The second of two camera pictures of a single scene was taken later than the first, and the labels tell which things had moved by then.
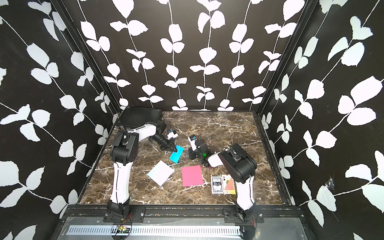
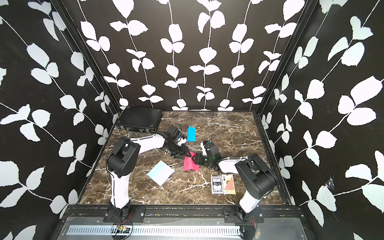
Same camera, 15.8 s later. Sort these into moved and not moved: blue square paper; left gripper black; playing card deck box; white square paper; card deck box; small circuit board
Moved: blue square paper; left gripper black
Not moved: card deck box; small circuit board; playing card deck box; white square paper
